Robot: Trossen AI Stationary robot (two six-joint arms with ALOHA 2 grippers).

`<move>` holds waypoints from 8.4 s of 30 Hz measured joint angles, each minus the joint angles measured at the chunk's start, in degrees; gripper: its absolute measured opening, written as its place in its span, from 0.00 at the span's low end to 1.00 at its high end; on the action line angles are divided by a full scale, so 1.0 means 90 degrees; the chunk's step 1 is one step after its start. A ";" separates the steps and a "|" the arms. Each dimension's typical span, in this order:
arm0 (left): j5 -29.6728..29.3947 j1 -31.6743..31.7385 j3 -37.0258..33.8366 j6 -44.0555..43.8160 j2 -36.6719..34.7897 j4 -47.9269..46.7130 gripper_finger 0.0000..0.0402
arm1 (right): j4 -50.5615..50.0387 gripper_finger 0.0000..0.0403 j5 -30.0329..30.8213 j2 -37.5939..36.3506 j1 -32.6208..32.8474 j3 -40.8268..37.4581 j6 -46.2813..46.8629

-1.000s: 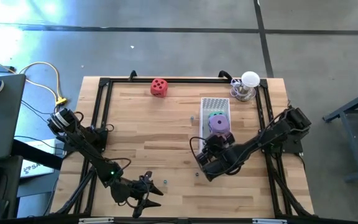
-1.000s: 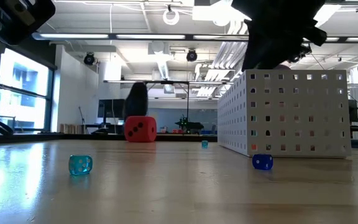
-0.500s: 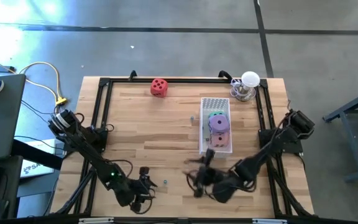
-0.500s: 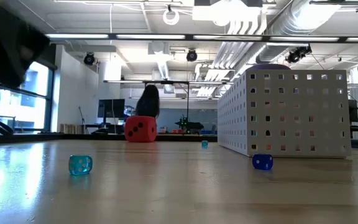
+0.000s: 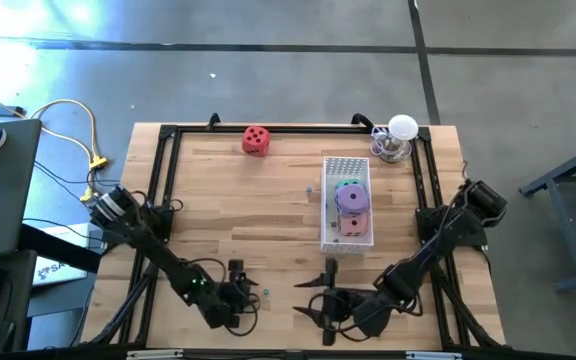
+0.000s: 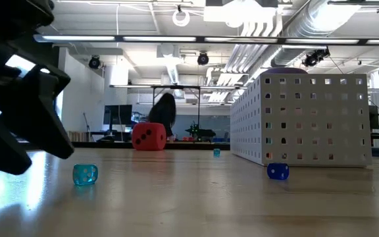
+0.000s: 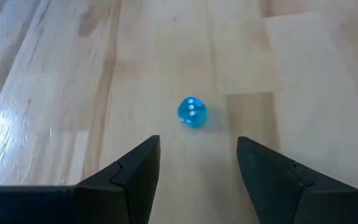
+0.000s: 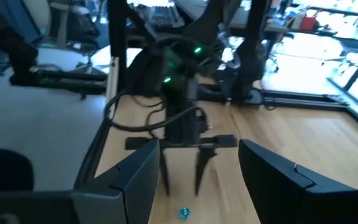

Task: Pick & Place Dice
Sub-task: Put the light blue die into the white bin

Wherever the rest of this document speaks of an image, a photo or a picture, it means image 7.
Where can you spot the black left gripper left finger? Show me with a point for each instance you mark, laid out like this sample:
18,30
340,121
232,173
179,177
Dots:
104,205

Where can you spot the small translucent light blue die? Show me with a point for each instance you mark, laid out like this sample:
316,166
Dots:
193,113

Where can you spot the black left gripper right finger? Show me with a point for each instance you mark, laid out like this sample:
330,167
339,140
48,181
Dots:
291,205

